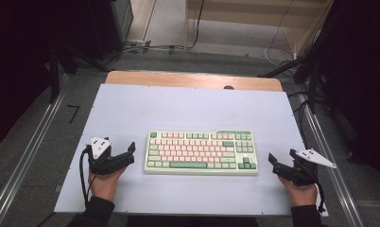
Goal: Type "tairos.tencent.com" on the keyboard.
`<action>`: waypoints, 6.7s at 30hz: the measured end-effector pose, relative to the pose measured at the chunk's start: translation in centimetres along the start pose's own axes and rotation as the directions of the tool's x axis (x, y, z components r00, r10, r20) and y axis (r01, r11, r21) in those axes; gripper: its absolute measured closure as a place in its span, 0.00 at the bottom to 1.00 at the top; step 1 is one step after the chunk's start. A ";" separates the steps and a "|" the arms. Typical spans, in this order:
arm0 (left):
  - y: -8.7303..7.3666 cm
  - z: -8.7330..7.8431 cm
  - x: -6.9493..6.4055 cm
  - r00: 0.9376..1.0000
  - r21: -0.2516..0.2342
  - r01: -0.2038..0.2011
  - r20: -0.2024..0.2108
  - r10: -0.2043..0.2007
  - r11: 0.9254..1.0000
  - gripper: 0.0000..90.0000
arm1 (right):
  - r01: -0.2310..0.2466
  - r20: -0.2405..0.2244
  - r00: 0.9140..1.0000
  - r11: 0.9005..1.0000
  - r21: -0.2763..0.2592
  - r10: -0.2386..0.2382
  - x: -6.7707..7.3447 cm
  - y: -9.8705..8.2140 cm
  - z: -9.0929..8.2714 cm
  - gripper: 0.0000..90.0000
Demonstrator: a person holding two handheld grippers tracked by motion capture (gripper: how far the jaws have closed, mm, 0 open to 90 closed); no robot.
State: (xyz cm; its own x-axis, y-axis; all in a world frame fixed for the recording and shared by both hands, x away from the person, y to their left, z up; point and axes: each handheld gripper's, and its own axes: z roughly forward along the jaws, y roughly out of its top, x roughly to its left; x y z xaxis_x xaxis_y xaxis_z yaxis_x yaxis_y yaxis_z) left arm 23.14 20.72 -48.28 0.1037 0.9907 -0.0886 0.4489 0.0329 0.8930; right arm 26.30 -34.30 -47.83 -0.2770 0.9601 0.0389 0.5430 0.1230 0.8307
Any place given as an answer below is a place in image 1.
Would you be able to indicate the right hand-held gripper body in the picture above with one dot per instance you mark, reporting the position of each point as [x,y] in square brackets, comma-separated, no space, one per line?
[300,173]

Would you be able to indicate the dark cabinet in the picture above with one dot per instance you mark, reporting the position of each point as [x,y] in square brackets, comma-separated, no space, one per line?
[109,25]

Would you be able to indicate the person's right hand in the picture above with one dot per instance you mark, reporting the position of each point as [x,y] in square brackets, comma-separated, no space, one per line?
[303,195]

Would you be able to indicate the green and pink keyboard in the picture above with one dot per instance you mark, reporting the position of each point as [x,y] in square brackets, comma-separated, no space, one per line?
[191,152]

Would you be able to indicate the aluminium floor rail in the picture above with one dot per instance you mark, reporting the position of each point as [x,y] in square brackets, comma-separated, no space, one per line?
[24,164]
[333,183]

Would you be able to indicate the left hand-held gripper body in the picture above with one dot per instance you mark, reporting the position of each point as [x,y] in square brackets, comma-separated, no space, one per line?
[100,148]

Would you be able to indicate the black metal stand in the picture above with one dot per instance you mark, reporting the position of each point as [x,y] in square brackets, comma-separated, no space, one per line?
[313,88]
[54,78]

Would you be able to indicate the person's left hand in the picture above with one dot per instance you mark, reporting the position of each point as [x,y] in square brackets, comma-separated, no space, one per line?
[104,186]

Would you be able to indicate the grey power strip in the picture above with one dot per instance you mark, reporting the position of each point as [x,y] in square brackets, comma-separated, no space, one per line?
[137,42]

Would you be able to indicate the light wooden shelf unit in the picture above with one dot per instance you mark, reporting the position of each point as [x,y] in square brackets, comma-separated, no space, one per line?
[241,12]

